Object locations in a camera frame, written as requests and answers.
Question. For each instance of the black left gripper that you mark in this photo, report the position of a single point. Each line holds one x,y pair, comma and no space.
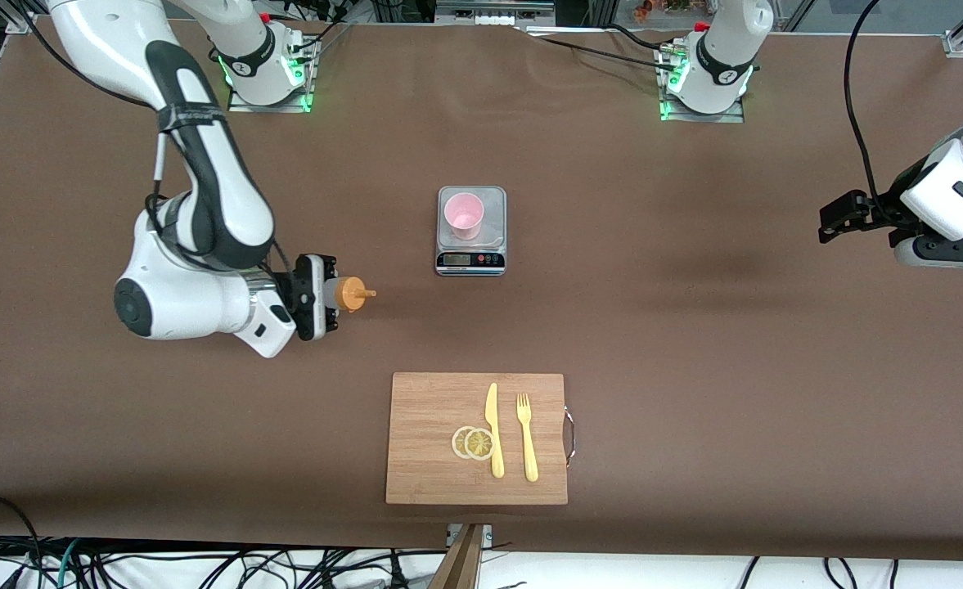
884,214

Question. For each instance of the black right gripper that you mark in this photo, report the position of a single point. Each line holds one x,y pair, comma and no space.
308,296

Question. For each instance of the white squeeze bottle orange cap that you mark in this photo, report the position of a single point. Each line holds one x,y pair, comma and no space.
350,294

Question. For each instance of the pink plastic cup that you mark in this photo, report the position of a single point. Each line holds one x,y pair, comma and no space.
465,214

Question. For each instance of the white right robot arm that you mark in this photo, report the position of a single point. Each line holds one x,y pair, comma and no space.
219,204

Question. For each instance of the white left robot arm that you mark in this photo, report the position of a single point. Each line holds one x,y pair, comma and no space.
718,74

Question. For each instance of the wooden cutting board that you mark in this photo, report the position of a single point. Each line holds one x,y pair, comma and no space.
424,442

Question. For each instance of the silver digital kitchen scale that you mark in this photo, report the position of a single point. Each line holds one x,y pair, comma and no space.
493,204

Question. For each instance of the lemon slice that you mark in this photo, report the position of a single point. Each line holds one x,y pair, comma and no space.
457,442
479,444

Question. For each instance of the brown table cover sheet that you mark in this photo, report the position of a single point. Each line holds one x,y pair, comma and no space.
694,343

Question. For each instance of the yellow plastic knife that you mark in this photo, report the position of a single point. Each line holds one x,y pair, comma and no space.
497,458

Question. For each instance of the yellow plastic fork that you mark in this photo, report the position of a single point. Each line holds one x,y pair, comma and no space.
530,458

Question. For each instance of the wooden beam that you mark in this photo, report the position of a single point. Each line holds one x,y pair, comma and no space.
461,564

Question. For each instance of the grey power strip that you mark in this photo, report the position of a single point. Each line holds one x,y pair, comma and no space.
493,15

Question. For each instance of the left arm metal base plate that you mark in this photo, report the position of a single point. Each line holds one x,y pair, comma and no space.
731,117

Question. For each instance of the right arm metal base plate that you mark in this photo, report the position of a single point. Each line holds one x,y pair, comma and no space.
285,106

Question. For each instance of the metal bracket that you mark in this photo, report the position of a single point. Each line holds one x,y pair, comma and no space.
488,536

